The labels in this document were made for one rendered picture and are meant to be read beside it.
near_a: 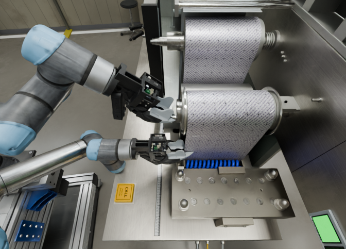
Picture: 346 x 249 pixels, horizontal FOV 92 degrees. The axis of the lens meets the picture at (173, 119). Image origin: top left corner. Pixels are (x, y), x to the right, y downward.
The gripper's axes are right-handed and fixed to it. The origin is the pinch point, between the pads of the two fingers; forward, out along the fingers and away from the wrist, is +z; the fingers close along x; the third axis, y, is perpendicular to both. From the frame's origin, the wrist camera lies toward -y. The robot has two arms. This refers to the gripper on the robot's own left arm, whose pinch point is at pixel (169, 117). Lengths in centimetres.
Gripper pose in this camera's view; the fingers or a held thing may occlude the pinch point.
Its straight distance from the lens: 50.7
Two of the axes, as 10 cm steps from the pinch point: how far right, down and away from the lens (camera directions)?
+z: 7.7, 3.8, 5.2
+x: 0.0, -8.1, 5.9
